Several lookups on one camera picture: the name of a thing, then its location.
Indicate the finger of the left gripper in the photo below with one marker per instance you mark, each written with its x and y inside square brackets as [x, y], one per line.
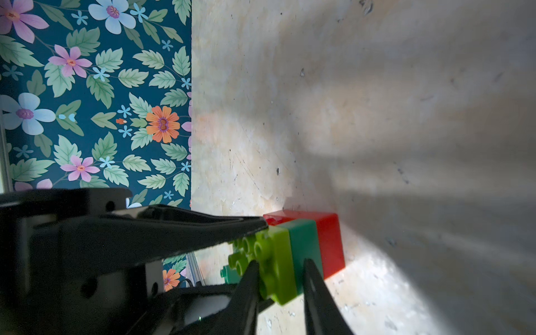
[98, 245]

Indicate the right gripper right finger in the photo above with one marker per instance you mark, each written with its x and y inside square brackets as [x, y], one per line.
[321, 313]

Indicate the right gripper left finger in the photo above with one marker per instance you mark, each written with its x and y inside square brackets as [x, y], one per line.
[241, 314]

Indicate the lime green lego brick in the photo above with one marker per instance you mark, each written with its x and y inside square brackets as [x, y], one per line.
[271, 249]

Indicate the small dark green lego brick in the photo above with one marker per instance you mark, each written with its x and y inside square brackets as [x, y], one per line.
[230, 276]

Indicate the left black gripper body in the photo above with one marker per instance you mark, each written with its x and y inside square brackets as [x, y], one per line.
[42, 301]

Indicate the red lego brick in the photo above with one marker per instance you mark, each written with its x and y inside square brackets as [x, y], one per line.
[329, 234]

